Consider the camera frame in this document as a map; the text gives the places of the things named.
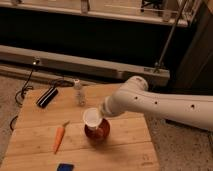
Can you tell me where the black rectangular device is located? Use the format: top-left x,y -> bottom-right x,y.
36,87 -> 58,108

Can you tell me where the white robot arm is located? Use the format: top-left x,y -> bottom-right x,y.
100,76 -> 213,132

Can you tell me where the red ceramic bowl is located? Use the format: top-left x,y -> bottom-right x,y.
84,119 -> 110,142

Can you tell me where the blue object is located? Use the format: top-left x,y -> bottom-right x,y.
57,163 -> 74,171

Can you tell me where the metal pole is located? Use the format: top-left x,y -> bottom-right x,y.
153,0 -> 187,73

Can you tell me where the grey metal rail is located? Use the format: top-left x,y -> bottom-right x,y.
0,45 -> 170,86

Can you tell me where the black cable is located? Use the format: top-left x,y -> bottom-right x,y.
9,60 -> 74,131

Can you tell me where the dark cabinet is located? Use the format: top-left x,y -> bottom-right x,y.
169,0 -> 213,95

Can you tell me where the orange carrot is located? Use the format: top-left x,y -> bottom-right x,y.
53,122 -> 69,153

